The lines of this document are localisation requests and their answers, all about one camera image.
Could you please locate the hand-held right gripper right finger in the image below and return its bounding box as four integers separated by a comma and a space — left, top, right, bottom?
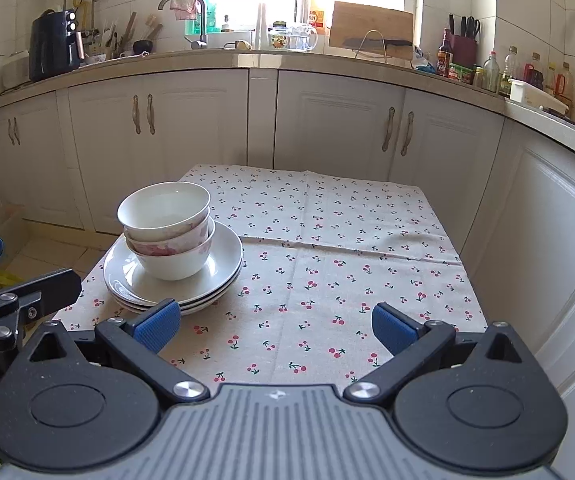
342, 302, 527, 408

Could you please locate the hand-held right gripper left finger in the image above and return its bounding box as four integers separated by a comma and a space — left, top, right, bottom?
26, 298, 210, 408

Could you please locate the white plate fruit print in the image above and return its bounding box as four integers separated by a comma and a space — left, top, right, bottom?
103, 220, 244, 306
112, 270, 240, 316
106, 260, 243, 311

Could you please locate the large white floral bowl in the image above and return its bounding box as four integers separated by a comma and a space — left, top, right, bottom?
126, 230, 215, 281

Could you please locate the medium white floral bowl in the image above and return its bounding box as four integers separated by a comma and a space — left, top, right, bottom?
123, 215, 216, 257

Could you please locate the small white floral bowl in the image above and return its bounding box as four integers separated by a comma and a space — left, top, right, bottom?
117, 181, 211, 242

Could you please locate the cherry print tablecloth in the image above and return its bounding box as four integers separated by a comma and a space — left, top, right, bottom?
52, 163, 488, 396

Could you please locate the white countertop appliance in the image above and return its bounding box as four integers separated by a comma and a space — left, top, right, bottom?
1, 51, 32, 90

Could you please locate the black air fryer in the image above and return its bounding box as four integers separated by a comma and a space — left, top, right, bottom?
28, 8, 85, 82

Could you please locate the wooden spatula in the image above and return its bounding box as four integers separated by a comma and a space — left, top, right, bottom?
117, 11, 138, 51

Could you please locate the blue white plastic bag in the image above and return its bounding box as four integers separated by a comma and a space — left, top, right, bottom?
412, 46, 438, 72

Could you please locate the white plastic container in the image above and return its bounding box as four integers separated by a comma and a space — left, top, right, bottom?
509, 78, 569, 116

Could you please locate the clear glass bottle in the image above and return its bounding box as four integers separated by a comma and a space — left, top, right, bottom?
482, 51, 501, 93

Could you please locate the dark soy sauce bottle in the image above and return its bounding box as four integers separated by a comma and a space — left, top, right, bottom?
437, 28, 454, 77

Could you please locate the dark red knife block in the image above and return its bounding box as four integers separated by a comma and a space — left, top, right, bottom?
451, 35, 478, 68

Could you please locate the tall clear plastic bottle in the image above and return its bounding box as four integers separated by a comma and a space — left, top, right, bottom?
498, 46, 518, 98

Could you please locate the black kitchen cleaver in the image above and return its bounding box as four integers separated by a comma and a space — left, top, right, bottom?
342, 37, 413, 50

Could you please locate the dark red liquid bottle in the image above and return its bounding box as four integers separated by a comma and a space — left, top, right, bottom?
523, 52, 544, 88

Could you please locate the amber oil bottle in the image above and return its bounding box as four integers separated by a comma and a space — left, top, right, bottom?
555, 62, 574, 106

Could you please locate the clear glass pitcher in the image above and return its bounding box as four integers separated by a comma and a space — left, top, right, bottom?
287, 23, 319, 52

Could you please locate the steel kitchen faucet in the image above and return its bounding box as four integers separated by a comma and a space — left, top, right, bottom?
157, 0, 209, 51

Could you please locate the wooden cutting board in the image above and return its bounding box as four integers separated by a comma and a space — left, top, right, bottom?
328, 1, 415, 61

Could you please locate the floral glass jar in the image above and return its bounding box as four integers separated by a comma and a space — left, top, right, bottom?
268, 21, 289, 50

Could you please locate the tall white cup stack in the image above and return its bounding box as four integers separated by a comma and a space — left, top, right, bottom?
254, 2, 268, 50

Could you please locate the pink dish cloth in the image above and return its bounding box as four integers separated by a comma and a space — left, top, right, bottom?
170, 0, 199, 21

